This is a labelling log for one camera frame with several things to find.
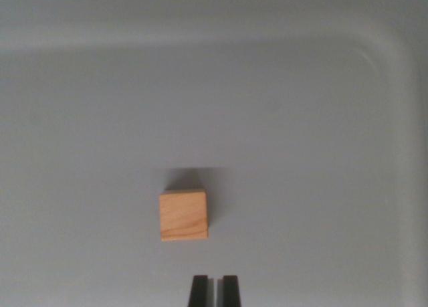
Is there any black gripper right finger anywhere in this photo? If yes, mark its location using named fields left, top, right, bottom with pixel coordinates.
left=217, top=275, right=242, bottom=307

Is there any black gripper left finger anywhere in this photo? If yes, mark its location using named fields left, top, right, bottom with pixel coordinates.
left=187, top=275, right=217, bottom=307

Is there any wooden cube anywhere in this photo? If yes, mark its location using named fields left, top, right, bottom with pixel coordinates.
left=158, top=188, right=210, bottom=243

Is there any grey plastic bin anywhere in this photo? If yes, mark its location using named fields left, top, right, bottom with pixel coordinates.
left=0, top=0, right=428, bottom=307

